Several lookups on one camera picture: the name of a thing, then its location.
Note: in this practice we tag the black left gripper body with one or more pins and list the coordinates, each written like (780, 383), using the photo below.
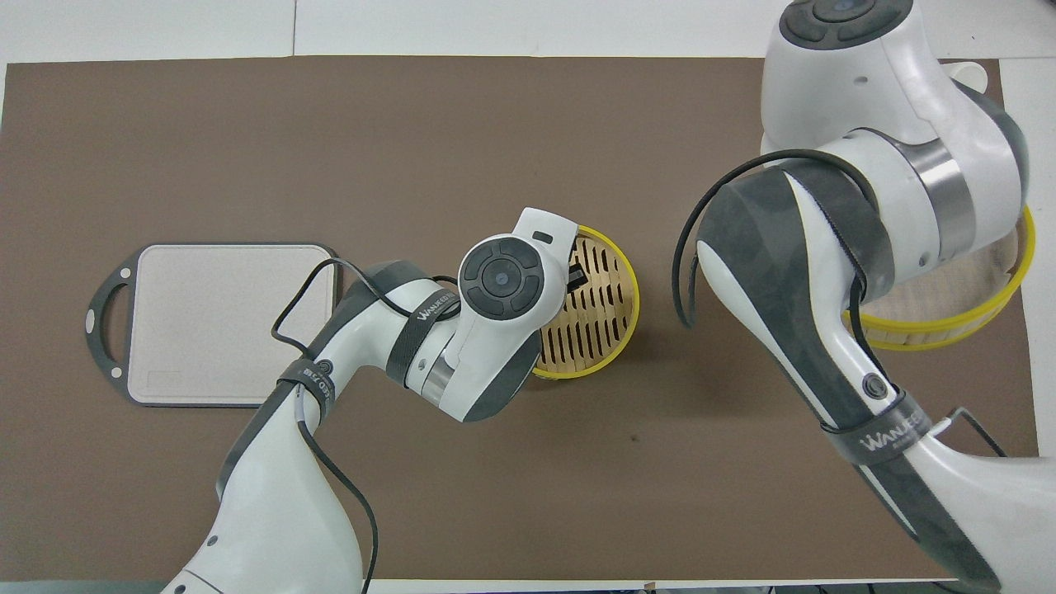
(575, 276)

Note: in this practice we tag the yellow bamboo steamer basket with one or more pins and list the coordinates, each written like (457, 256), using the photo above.
(982, 272)

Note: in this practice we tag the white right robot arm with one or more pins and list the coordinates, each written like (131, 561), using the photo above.
(866, 82)

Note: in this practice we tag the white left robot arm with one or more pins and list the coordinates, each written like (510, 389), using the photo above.
(272, 495)

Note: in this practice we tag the yellow rimmed bamboo steamer base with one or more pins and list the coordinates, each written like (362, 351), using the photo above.
(602, 313)

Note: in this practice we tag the brown table mat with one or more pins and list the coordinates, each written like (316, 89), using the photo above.
(495, 124)

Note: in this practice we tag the grey cutting board black rim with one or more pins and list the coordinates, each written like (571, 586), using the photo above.
(206, 322)

